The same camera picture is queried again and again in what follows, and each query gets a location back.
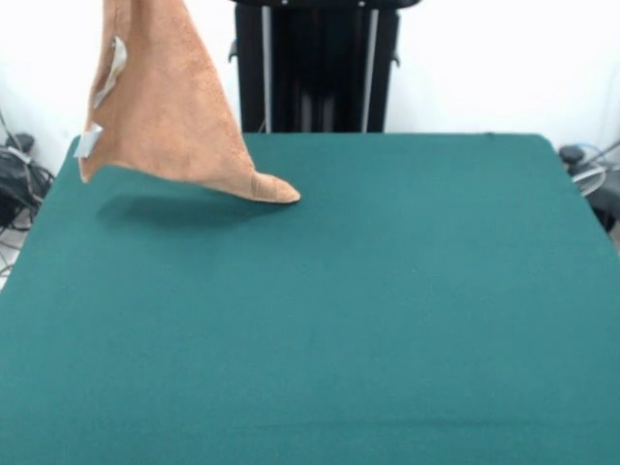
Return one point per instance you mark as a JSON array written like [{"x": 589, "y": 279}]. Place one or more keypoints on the tan terry towel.
[{"x": 169, "y": 121}]

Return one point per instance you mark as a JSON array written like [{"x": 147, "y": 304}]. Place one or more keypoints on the dark green tablecloth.
[{"x": 339, "y": 339}]

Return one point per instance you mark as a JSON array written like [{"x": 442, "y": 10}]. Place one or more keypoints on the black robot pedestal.
[{"x": 319, "y": 72}]

